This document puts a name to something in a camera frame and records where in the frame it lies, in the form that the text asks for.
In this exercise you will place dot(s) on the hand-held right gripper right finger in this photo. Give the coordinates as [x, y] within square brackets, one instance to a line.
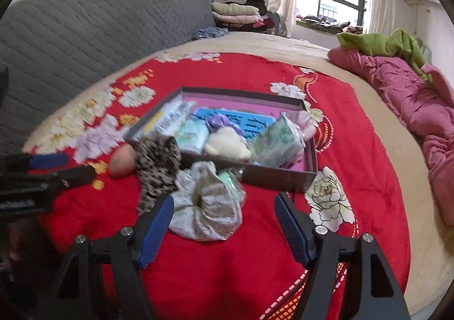
[290, 227]

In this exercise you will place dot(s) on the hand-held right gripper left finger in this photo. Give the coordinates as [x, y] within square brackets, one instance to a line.
[158, 231]

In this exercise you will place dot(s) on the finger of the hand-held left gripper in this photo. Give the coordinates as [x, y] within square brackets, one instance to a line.
[74, 175]
[49, 160]

